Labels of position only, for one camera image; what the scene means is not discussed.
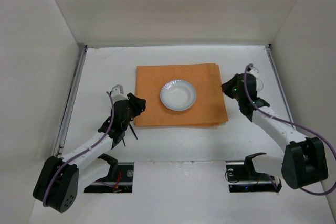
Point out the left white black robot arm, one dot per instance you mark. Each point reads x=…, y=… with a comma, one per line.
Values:
x=62, y=178

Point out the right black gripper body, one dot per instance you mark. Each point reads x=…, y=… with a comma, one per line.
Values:
x=229, y=89

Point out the orange cloth napkin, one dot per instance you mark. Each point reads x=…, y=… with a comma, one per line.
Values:
x=209, y=108

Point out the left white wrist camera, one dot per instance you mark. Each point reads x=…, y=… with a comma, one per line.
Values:
x=117, y=93

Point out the black plastic knife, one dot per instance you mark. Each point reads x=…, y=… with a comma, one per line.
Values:
x=133, y=131

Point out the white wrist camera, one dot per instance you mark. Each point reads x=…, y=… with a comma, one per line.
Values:
x=254, y=72
x=117, y=93

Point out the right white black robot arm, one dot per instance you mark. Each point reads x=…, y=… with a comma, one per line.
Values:
x=303, y=163

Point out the clear plastic plate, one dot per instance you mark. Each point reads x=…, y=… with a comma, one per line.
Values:
x=178, y=95

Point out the clear plastic cup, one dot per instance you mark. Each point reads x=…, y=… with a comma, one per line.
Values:
x=259, y=84

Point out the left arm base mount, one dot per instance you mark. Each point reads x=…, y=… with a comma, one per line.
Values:
x=119, y=179

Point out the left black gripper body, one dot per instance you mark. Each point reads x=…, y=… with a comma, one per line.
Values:
x=122, y=128

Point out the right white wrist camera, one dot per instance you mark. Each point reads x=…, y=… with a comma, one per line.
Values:
x=254, y=72

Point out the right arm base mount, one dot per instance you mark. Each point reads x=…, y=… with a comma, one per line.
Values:
x=243, y=178

